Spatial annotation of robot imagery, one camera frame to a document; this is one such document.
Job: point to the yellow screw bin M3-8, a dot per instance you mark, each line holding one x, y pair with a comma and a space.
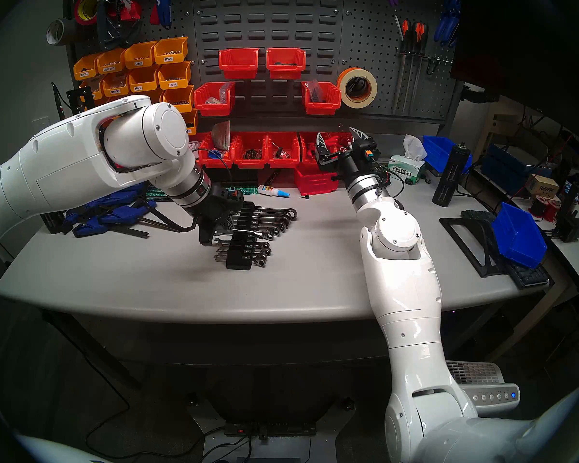
148, 95

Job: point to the grey tool wall panel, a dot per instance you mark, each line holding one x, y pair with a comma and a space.
371, 42

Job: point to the yellow screw bin M4-6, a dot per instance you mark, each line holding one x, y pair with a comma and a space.
144, 79

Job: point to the red yellow tape roll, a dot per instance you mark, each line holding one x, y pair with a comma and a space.
79, 13

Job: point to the dark blue storage bin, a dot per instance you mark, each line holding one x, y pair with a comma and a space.
506, 165

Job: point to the black wrench holder case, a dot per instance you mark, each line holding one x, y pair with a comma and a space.
238, 266

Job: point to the green cutting mat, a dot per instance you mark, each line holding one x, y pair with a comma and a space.
249, 190

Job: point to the black power strip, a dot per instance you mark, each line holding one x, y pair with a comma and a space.
270, 428

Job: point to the yellow screw bin M3-4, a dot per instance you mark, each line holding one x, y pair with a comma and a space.
174, 75

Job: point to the Kimtech tissue box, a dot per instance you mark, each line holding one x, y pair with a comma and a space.
406, 170

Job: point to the white light switch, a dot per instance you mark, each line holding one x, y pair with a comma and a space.
42, 124

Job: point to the black ribbed cylinder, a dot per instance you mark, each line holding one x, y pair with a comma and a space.
52, 222

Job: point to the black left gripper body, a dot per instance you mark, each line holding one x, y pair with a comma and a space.
217, 204

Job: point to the small cardboard box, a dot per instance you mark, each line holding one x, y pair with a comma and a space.
543, 186

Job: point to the beige masking tape roll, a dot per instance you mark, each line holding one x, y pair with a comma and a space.
372, 88

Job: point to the blue bar clamp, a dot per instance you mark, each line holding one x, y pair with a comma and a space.
106, 212

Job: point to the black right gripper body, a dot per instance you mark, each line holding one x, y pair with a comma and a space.
352, 163

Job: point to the blue plastic bin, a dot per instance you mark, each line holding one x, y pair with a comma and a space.
439, 151
518, 235

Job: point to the medium chrome ratcheting wrench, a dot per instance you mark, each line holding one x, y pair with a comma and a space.
251, 233

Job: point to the black hanging clamp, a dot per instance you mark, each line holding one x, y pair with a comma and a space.
118, 28

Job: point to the red plastic bin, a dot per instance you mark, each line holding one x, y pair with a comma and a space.
340, 140
285, 64
283, 162
214, 107
321, 107
250, 162
196, 140
309, 153
219, 163
315, 182
239, 64

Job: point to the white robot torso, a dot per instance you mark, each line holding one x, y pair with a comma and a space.
53, 453

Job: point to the black marker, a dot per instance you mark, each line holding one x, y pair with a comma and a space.
270, 178

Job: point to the black ribbed bottle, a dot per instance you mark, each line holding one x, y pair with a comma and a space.
451, 177

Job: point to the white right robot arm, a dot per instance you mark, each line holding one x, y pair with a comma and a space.
405, 283

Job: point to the black carabiner clip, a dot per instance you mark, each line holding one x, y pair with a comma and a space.
432, 67

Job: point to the white tissue sheet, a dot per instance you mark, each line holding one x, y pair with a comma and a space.
413, 147

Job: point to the blue red hand tool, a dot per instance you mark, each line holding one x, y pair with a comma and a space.
165, 8

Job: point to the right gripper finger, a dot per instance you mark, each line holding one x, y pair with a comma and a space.
362, 134
322, 143

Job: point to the red hanging tool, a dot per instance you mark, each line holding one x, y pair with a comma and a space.
130, 11

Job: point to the small chrome ratcheting wrench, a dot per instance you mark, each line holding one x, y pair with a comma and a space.
259, 263

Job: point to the orange black screwdriver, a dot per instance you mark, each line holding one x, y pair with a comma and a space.
425, 35
405, 37
418, 35

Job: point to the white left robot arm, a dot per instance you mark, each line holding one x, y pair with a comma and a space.
53, 168

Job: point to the white glue bottle blue cap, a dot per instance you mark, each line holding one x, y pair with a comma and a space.
270, 191

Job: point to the clear plastic parts bag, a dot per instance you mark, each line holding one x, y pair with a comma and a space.
313, 90
220, 94

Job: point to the black monitor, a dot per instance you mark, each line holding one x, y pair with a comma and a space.
526, 47

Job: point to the tall clear parts bag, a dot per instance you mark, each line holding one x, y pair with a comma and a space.
220, 135

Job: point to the black frame stand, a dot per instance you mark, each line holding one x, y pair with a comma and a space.
473, 247

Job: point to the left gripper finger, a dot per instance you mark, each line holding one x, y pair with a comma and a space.
227, 218
227, 229

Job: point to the white air purifier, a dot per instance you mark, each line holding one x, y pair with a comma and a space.
482, 385

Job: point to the black keyboard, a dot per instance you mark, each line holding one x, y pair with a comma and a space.
528, 275

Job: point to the yellow screw bin M4-0.7 hex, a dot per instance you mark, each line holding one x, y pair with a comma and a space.
193, 122

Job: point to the yellow screw bin M3-6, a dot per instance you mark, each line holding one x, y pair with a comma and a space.
179, 98

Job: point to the black articulated holder stand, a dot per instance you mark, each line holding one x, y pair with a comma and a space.
73, 98

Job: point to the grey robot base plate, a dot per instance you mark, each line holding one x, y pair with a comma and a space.
325, 442

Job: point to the grey tape roll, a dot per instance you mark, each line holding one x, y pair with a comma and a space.
68, 30

